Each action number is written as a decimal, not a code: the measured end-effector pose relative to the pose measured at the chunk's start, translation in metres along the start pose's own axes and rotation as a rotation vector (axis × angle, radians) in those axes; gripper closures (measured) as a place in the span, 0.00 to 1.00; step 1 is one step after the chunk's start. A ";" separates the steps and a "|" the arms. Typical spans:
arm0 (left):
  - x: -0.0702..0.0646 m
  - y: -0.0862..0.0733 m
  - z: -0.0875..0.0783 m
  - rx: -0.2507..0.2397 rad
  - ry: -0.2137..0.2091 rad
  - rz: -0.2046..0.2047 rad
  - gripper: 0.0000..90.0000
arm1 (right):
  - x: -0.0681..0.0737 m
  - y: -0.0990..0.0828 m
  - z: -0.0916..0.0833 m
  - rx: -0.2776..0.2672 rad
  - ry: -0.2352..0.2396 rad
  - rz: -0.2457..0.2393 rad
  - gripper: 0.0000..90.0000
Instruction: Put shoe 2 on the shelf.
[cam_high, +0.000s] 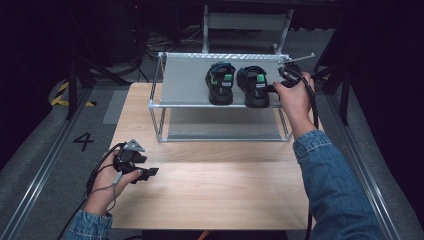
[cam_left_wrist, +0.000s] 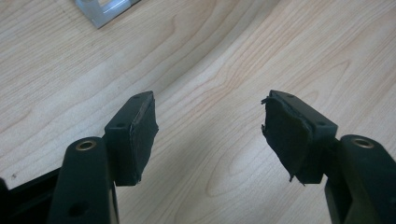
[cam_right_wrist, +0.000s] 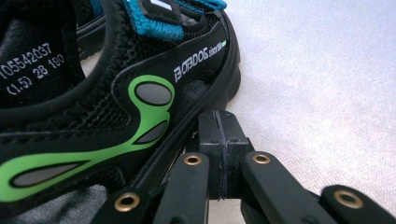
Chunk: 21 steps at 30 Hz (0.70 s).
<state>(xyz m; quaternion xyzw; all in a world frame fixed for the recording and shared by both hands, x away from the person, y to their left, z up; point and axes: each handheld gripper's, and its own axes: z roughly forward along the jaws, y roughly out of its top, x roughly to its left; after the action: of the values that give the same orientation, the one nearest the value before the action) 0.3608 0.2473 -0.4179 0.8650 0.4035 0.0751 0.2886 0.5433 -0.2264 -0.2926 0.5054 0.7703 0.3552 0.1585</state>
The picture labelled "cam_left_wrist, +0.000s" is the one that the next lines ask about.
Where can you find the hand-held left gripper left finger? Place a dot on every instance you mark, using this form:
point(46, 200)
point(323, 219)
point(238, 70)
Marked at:
point(134, 140)

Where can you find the grey two-tier shoe rack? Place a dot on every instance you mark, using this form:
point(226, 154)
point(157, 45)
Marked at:
point(102, 11)

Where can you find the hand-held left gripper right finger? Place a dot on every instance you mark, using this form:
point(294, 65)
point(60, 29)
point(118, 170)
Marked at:
point(289, 137)

